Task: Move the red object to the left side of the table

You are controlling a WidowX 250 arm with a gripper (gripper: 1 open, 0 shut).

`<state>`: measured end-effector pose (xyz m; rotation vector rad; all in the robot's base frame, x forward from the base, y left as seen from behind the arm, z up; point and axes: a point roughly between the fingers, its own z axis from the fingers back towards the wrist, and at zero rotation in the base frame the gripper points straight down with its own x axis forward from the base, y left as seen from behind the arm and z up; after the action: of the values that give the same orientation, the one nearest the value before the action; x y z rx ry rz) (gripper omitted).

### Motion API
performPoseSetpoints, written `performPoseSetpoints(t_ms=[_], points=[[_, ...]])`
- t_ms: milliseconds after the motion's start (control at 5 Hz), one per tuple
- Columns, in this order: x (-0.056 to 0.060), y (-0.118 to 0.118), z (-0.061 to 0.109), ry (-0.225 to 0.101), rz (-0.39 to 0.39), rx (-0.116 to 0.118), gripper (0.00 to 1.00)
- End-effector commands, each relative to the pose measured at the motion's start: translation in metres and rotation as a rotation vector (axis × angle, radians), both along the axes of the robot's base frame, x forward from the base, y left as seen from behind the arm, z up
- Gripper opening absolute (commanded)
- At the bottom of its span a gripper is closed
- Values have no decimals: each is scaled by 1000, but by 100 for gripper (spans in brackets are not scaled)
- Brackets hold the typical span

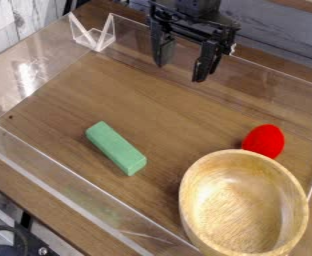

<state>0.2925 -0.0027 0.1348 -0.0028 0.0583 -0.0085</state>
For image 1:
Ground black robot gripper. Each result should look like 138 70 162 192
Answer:
147 0 240 82

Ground red plush strawberry toy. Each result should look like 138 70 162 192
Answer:
241 124 285 159

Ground light wooden bowl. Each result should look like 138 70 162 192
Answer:
178 149 309 256

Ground clear acrylic tray walls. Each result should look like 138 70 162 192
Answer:
0 15 312 256

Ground green rectangular foam block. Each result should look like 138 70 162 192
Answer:
85 121 146 176

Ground clear acrylic corner bracket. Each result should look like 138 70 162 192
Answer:
67 13 115 52

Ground black metal mount with bolt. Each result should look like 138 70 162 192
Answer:
12 223 59 256

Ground black cable loop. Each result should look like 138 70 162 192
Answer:
0 224 30 256

